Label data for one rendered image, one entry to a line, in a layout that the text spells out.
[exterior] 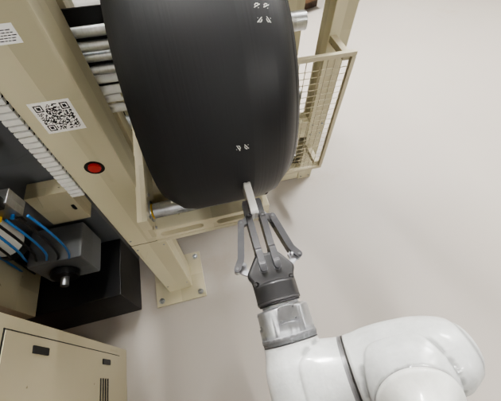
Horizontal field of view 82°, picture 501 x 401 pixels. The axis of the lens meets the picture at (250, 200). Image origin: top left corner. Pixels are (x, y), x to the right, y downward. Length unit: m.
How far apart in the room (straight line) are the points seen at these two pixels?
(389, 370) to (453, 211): 1.92
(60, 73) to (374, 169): 1.99
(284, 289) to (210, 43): 0.39
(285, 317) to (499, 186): 2.29
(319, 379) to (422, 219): 1.77
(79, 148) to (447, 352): 0.76
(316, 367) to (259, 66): 0.45
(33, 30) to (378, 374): 0.70
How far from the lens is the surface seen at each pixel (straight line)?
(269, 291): 0.49
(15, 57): 0.65
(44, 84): 0.67
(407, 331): 0.48
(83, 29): 1.07
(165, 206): 0.85
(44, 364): 1.12
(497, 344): 2.05
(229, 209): 0.88
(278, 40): 0.51
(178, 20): 0.49
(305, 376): 0.47
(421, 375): 0.44
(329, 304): 1.71
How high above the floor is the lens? 1.61
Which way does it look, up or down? 57 degrees down
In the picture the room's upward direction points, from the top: straight up
